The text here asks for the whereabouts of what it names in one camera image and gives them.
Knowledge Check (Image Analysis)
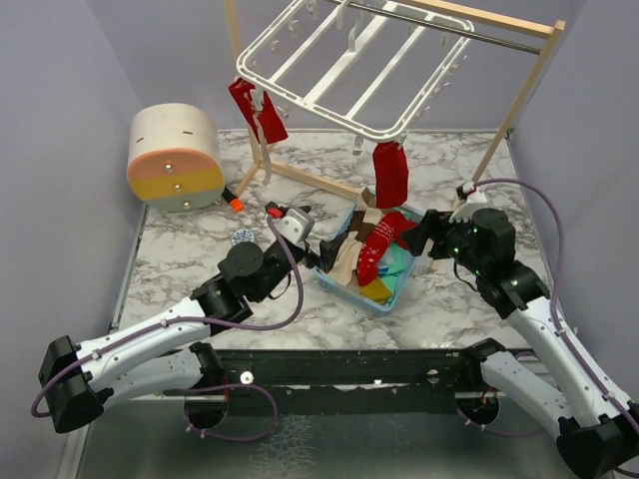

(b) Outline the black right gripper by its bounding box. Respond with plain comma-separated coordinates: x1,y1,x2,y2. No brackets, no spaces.
400,207,487,274

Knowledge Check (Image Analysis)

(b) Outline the red nordic pattern sock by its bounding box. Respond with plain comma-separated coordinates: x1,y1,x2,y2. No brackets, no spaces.
356,211,416,286

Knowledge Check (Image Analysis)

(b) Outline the red snowflake sock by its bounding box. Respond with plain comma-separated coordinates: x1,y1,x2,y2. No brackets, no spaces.
372,142,409,209

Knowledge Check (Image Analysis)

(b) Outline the red santa sock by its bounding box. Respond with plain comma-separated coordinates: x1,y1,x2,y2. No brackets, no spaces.
229,77,289,145

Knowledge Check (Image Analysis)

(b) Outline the red beige reindeer sock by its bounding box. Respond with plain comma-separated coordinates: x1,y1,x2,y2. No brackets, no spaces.
249,89,274,187

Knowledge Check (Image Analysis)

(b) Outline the white plastic clip hanger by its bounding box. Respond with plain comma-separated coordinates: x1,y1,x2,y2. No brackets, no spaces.
236,1,475,152

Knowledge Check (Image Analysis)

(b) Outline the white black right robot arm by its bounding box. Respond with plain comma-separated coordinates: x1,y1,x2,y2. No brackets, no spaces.
402,208,638,478

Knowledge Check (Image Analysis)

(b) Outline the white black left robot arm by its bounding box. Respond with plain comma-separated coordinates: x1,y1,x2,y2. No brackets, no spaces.
31,203,339,434

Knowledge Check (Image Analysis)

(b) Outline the blue perforated plastic basket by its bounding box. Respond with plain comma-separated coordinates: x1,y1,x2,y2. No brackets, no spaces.
312,189,419,313

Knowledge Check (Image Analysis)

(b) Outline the cream ribbed sock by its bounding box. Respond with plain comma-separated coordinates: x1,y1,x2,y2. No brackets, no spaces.
327,188,389,286

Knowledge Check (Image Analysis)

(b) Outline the yellow sock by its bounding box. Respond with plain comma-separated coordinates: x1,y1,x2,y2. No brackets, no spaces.
359,277,392,305

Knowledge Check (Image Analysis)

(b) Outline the orange black highlighter pen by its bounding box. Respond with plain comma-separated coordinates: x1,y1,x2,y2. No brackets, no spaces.
222,188,244,213

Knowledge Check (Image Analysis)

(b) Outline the pastel round drawer box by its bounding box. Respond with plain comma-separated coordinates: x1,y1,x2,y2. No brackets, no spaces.
127,103,226,213

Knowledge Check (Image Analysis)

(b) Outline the metal hanging rod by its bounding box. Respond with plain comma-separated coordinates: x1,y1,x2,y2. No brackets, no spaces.
343,0,543,54

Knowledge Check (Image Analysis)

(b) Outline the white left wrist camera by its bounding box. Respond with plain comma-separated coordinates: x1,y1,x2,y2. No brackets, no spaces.
271,208,316,248

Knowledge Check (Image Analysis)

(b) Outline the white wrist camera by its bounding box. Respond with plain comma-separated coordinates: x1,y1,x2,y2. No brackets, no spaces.
271,208,316,248
448,182,487,224

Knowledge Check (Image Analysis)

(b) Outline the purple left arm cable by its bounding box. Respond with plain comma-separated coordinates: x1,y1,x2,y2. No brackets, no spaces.
30,214,306,418

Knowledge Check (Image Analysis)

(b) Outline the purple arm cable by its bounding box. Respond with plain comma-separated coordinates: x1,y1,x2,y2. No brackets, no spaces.
30,214,306,418
473,179,639,478

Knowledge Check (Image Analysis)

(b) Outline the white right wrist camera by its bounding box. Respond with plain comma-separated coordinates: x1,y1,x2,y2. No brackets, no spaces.
448,182,487,224

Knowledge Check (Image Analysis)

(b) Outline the wooden hanger rack frame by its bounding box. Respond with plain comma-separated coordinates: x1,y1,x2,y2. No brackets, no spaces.
222,0,567,273

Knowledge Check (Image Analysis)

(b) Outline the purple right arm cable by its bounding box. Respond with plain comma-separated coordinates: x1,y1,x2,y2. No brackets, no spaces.
473,179,639,478

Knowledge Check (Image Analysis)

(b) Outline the black mounting rail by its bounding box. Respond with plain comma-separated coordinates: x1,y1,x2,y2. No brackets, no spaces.
184,344,499,415

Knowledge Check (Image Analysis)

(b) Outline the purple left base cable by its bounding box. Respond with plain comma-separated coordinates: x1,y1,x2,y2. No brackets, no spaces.
183,382,279,442

